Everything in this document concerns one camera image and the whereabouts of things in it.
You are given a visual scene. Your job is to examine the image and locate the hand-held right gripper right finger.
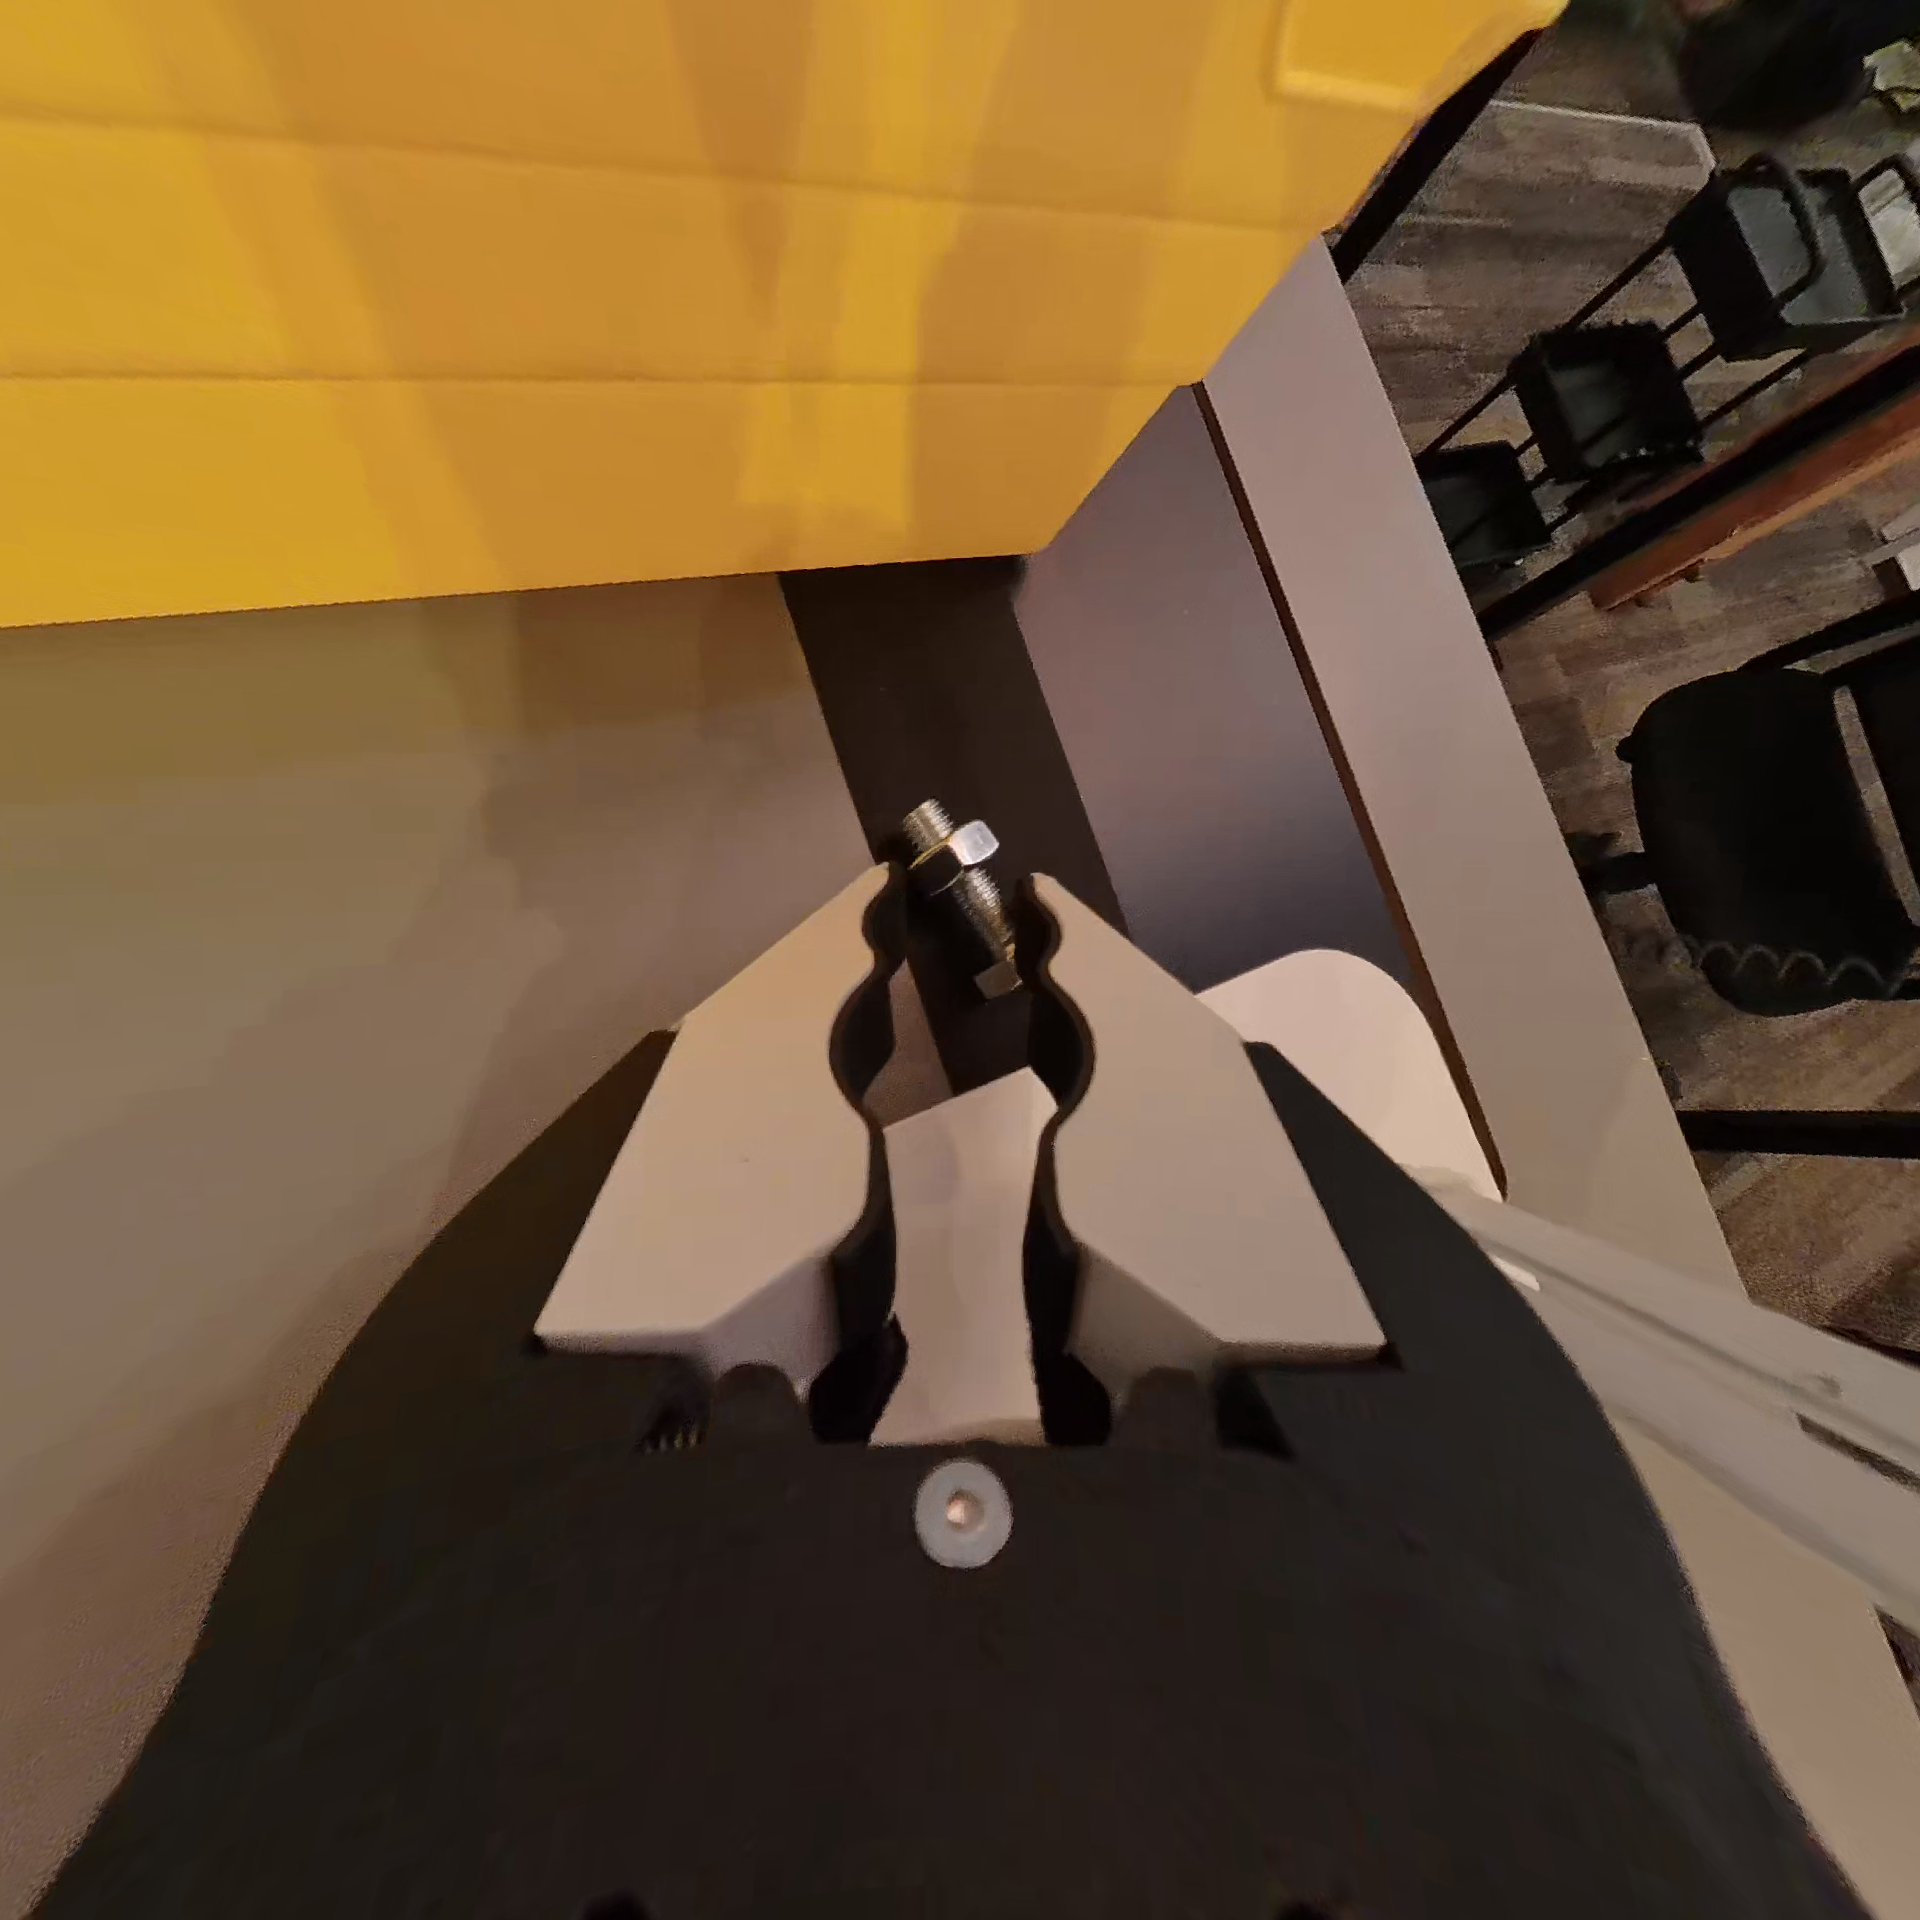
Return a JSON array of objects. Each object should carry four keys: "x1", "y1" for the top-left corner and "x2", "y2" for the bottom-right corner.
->
[{"x1": 1015, "y1": 873, "x2": 1385, "y2": 1449}]

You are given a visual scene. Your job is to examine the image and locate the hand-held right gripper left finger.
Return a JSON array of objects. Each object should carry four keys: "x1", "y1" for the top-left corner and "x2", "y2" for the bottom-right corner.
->
[{"x1": 535, "y1": 865, "x2": 911, "y2": 1449}]

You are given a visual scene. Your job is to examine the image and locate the silver threaded bolt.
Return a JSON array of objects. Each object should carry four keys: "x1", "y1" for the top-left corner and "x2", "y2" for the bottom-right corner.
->
[{"x1": 900, "y1": 800, "x2": 1031, "y2": 1003}]

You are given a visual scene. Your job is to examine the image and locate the large yellow plastic bin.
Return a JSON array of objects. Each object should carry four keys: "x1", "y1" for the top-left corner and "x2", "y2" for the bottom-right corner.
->
[{"x1": 0, "y1": 0, "x2": 1567, "y2": 629}]

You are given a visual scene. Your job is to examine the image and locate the wooden book stand white base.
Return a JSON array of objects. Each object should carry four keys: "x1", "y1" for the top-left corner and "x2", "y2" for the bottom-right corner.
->
[{"x1": 877, "y1": 943, "x2": 1920, "y2": 1920}]

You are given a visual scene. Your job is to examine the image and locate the black office chair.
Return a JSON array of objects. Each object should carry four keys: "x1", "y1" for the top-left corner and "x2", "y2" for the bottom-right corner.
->
[{"x1": 1572, "y1": 656, "x2": 1920, "y2": 1160}]

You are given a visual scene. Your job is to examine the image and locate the black basket rack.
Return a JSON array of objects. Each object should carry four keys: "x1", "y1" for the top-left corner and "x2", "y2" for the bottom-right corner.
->
[{"x1": 1407, "y1": 147, "x2": 1920, "y2": 636}]

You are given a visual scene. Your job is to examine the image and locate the wooden desk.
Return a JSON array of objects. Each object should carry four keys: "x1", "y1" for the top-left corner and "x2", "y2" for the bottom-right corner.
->
[{"x1": 1585, "y1": 342, "x2": 1920, "y2": 611}]

